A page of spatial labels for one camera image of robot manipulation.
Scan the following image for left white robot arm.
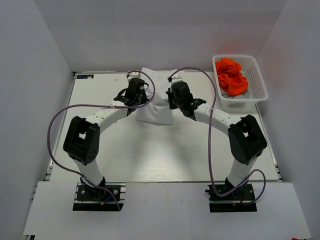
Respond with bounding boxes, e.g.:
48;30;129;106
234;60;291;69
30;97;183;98
63;77;149;200

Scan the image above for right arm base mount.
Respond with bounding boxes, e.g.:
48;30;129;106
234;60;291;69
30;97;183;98
205;184;257;213

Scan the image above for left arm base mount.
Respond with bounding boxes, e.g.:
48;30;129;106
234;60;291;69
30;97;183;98
72;182;126;212

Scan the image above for white t shirt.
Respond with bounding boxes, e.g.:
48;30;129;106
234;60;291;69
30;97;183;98
135;67;176;126

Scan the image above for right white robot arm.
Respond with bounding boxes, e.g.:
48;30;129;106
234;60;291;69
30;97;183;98
166;81;267;200

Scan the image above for dark label sticker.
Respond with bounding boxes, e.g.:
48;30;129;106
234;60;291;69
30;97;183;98
76;74;94;79

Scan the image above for white plastic basket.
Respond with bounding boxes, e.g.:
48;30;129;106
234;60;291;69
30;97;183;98
212;54;269;108

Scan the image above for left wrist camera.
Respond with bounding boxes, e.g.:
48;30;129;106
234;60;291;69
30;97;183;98
126;71;140;81

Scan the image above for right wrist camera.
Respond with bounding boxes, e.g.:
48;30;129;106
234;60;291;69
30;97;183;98
167;74;183;85

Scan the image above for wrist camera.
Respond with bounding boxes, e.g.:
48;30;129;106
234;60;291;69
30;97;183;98
126;71;140;81
167;74;183;85

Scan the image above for orange t shirt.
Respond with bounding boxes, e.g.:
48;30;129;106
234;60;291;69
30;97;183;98
215;57;249;97

